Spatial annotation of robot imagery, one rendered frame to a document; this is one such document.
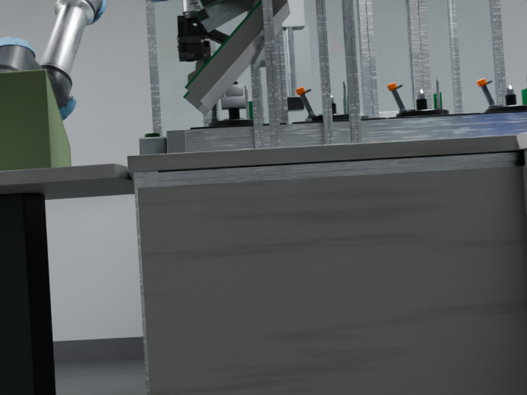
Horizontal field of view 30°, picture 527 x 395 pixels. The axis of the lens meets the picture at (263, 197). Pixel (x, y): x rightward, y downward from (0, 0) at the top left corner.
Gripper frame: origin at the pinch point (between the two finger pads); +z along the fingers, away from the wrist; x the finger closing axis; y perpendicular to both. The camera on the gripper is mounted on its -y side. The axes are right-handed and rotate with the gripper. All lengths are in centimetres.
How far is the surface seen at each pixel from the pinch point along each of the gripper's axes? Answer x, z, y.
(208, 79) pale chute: 48.2, 4.2, 2.6
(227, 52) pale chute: 49.0, -1.3, -1.8
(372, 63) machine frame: -78, -18, -61
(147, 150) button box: 2.0, 14.6, 16.6
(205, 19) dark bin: 32.7, -11.7, 1.7
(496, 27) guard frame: -82, -30, -108
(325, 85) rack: 20.9, 2.8, -26.9
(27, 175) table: 55, 23, 40
